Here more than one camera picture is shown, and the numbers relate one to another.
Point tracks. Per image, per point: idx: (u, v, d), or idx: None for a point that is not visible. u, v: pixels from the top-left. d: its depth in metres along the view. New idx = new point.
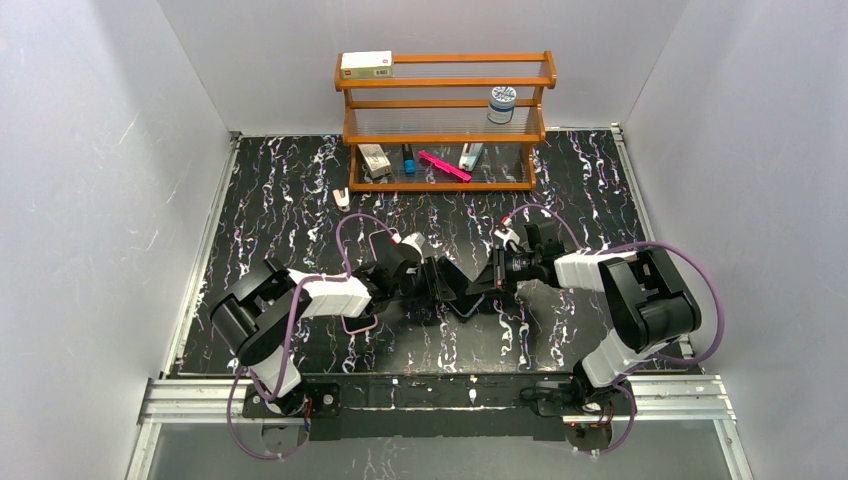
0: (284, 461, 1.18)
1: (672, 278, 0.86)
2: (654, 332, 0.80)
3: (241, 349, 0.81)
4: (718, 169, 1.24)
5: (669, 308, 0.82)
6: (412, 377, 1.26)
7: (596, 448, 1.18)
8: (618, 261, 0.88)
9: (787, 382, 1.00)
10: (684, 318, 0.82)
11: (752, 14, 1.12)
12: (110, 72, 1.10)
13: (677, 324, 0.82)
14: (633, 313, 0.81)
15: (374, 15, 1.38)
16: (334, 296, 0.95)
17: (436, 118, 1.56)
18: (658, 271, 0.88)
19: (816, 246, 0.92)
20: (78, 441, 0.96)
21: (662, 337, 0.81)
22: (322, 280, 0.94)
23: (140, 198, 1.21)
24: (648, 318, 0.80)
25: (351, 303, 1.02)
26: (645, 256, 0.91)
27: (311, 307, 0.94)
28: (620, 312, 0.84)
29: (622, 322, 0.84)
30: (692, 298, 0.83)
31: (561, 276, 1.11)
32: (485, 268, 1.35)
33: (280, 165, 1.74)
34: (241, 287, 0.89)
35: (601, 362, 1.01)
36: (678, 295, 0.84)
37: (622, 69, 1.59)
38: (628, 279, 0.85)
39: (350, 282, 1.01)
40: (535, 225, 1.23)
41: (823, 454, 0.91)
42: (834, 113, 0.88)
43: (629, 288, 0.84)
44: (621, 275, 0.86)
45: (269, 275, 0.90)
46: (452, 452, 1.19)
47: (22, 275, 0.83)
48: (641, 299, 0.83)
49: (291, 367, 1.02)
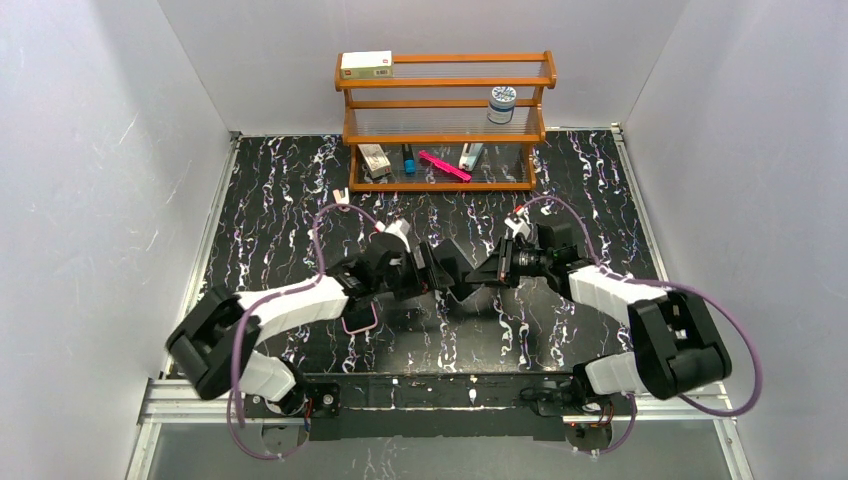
0: (284, 461, 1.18)
1: (705, 325, 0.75)
2: (681, 386, 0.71)
3: (202, 393, 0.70)
4: (717, 169, 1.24)
5: (699, 360, 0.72)
6: (412, 377, 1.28)
7: (596, 448, 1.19)
8: (649, 304, 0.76)
9: (787, 381, 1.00)
10: (715, 370, 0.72)
11: (752, 14, 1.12)
12: (110, 71, 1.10)
13: (708, 377, 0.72)
14: (663, 366, 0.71)
15: (373, 15, 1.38)
16: (301, 309, 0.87)
17: (436, 118, 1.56)
18: (691, 315, 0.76)
19: (816, 245, 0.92)
20: (77, 441, 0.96)
21: (688, 390, 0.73)
22: (282, 294, 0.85)
23: (140, 198, 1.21)
24: (676, 372, 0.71)
25: (324, 308, 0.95)
26: (677, 297, 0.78)
27: (275, 328, 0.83)
28: (645, 358, 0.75)
29: (647, 368, 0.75)
30: (725, 351, 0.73)
31: (577, 294, 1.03)
32: (489, 258, 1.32)
33: (280, 165, 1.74)
34: (191, 321, 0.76)
35: (606, 373, 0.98)
36: (711, 346, 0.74)
37: (622, 69, 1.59)
38: (661, 324, 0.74)
39: (316, 288, 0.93)
40: (549, 226, 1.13)
41: (824, 454, 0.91)
42: (834, 113, 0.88)
43: (659, 335, 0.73)
44: (650, 318, 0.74)
45: (217, 306, 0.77)
46: (453, 452, 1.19)
47: (21, 274, 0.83)
48: (673, 348, 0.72)
49: (282, 371, 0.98)
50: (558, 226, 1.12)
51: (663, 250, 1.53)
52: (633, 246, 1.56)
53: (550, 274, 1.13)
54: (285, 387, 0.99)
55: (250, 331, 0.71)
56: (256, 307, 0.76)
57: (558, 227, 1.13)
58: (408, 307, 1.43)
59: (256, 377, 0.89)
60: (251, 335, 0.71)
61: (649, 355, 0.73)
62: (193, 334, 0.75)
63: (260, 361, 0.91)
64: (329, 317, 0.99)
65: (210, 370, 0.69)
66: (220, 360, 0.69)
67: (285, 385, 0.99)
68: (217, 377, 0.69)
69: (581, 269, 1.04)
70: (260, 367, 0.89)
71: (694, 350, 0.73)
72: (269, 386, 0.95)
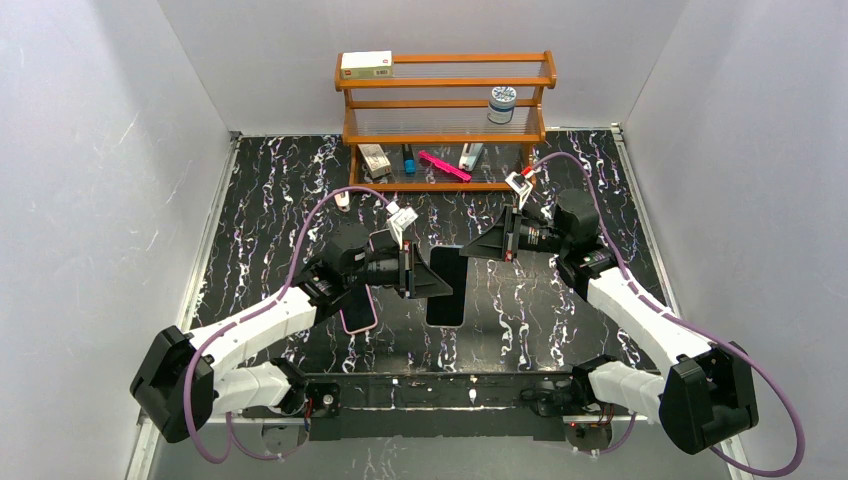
0: (284, 461, 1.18)
1: (742, 384, 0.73)
2: (707, 445, 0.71)
3: (168, 436, 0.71)
4: (717, 169, 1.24)
5: (728, 420, 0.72)
6: (412, 377, 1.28)
7: (596, 448, 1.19)
8: (693, 365, 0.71)
9: (787, 380, 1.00)
10: (741, 425, 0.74)
11: (752, 14, 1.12)
12: (110, 72, 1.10)
13: (728, 435, 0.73)
14: (693, 430, 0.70)
15: (373, 16, 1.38)
16: (261, 335, 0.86)
17: (435, 118, 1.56)
18: (734, 377, 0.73)
19: (815, 246, 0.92)
20: (78, 442, 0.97)
21: (713, 445, 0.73)
22: (237, 324, 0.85)
23: (140, 199, 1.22)
24: (707, 436, 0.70)
25: (291, 324, 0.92)
26: (719, 354, 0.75)
27: (240, 355, 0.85)
28: (674, 416, 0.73)
29: (672, 424, 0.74)
30: (753, 412, 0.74)
31: (593, 298, 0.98)
32: (490, 229, 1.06)
33: (280, 165, 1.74)
34: (147, 366, 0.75)
35: (612, 386, 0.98)
36: (741, 407, 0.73)
37: (622, 69, 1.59)
38: (701, 391, 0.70)
39: (279, 306, 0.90)
40: (573, 216, 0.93)
41: (824, 452, 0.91)
42: (832, 113, 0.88)
43: (699, 401, 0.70)
44: (695, 385, 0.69)
45: (166, 351, 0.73)
46: (453, 452, 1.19)
47: (24, 274, 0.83)
48: (709, 412, 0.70)
49: (270, 379, 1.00)
50: (585, 215, 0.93)
51: (663, 250, 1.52)
52: (633, 245, 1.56)
53: (564, 267, 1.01)
54: (282, 390, 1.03)
55: (200, 375, 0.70)
56: (204, 349, 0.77)
57: (585, 218, 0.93)
58: (408, 307, 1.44)
59: (243, 395, 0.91)
60: (204, 377, 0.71)
61: (682, 417, 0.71)
62: (152, 379, 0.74)
63: (240, 382, 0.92)
64: (304, 328, 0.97)
65: (171, 416, 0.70)
66: (177, 407, 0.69)
67: (280, 390, 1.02)
68: (179, 422, 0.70)
69: (606, 274, 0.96)
70: (241, 387, 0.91)
71: (725, 409, 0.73)
72: (262, 395, 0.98)
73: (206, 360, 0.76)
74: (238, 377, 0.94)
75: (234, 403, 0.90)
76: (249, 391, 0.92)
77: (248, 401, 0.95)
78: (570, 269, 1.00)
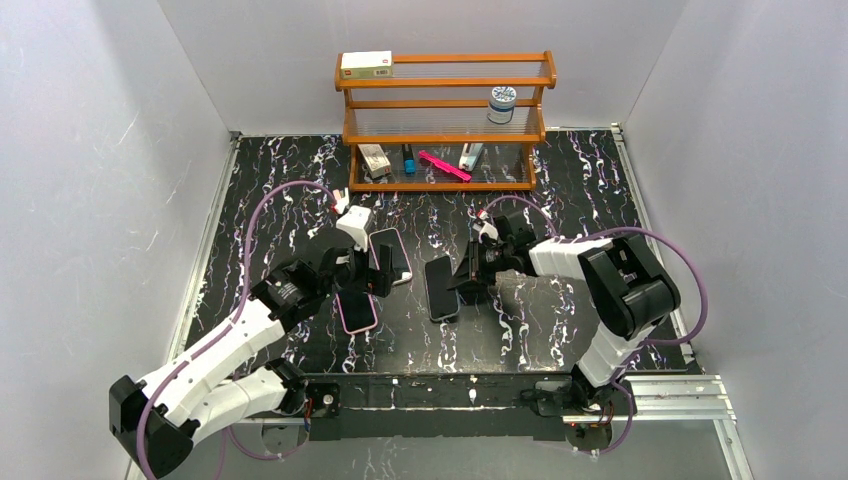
0: (284, 461, 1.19)
1: (649, 261, 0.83)
2: (638, 318, 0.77)
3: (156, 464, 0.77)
4: (717, 169, 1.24)
5: (650, 294, 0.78)
6: (412, 377, 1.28)
7: (596, 448, 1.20)
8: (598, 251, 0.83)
9: (789, 381, 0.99)
10: (667, 298, 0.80)
11: (752, 12, 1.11)
12: (110, 71, 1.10)
13: (658, 309, 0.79)
14: (618, 304, 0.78)
15: (373, 15, 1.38)
16: (219, 367, 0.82)
17: (435, 118, 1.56)
18: (636, 256, 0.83)
19: (816, 245, 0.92)
20: (78, 442, 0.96)
21: (648, 321, 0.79)
22: (190, 362, 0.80)
23: (140, 199, 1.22)
24: (633, 306, 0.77)
25: (255, 343, 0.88)
26: (621, 244, 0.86)
27: (203, 389, 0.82)
28: (603, 301, 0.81)
29: (606, 313, 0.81)
30: (670, 280, 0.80)
31: (539, 267, 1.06)
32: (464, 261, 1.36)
33: (280, 165, 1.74)
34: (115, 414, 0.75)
35: (595, 358, 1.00)
36: (658, 279, 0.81)
37: (622, 69, 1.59)
38: (608, 266, 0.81)
39: (236, 329, 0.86)
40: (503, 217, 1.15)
41: (825, 453, 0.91)
42: (834, 113, 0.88)
43: (611, 279, 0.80)
44: (601, 265, 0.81)
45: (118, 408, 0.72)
46: (452, 452, 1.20)
47: (23, 273, 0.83)
48: (624, 286, 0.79)
49: (255, 381, 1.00)
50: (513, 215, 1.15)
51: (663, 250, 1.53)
52: None
53: (513, 259, 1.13)
54: (279, 394, 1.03)
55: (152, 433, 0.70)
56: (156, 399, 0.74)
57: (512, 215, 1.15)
58: (408, 307, 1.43)
59: (234, 412, 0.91)
60: (156, 434, 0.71)
61: (607, 297, 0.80)
62: (122, 425, 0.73)
63: (228, 397, 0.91)
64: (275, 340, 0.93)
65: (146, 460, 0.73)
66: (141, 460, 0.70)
67: (276, 396, 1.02)
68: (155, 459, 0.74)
69: (539, 244, 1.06)
70: (229, 405, 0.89)
71: (644, 286, 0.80)
72: (258, 404, 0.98)
73: (157, 411, 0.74)
74: (226, 391, 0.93)
75: (224, 420, 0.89)
76: (239, 406, 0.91)
77: (243, 412, 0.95)
78: (520, 257, 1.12)
